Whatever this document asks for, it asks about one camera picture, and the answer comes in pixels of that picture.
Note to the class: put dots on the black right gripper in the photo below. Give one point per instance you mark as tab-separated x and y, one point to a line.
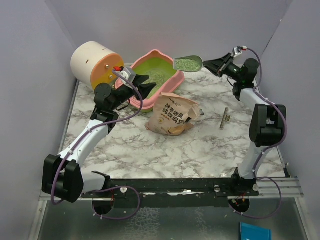
215	66

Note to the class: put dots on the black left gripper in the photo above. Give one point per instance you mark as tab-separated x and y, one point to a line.
145	88

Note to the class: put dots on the cat litter bag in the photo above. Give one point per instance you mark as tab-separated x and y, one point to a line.
173	115

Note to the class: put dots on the bag sealing clip strip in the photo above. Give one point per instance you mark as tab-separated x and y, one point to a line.
225	118

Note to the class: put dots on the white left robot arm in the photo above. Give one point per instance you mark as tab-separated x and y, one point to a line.
62	177

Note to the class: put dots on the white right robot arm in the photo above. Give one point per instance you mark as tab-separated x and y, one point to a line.
268	127

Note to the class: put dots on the pink green litter box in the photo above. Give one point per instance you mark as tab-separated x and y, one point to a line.
159	68

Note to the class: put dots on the green litter pellets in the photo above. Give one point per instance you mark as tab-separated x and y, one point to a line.
187	65

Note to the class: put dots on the cream orange cylindrical cat house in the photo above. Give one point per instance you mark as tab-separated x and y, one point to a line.
92	64

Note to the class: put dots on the blue card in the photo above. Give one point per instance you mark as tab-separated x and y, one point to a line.
252	232

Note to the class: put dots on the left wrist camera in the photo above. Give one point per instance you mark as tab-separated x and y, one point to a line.
124	73

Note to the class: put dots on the aluminium frame rail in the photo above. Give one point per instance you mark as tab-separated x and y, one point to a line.
286	187

